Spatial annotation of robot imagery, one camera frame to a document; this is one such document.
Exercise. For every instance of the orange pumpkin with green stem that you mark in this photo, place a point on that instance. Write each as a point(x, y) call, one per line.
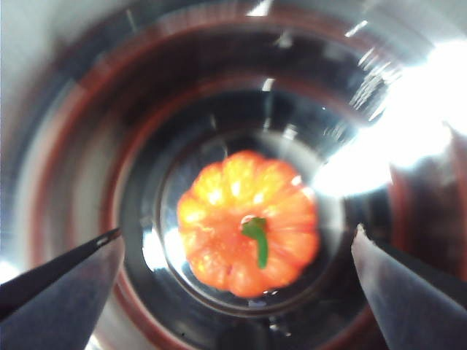
point(219, 226)

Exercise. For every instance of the pale green electric steamer pot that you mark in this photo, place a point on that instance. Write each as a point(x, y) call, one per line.
point(73, 109)

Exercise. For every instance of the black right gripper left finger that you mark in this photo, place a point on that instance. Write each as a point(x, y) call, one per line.
point(54, 310)

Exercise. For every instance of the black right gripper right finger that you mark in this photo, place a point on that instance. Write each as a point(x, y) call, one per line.
point(419, 306)

